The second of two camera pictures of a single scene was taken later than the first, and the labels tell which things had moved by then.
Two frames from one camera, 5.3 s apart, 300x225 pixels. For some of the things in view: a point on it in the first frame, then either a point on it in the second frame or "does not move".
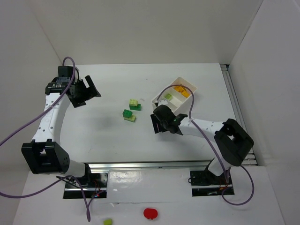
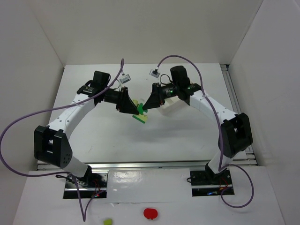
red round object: x=150 y=213 does not move
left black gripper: x=79 y=91 → x=121 y=100
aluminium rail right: x=251 y=159 does not move
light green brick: x=133 y=102 does not move
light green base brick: x=132 y=118 → x=143 y=117
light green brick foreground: x=108 y=221 does not move
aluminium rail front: x=178 y=165 does not move
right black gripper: x=155 y=124 → x=158 y=94
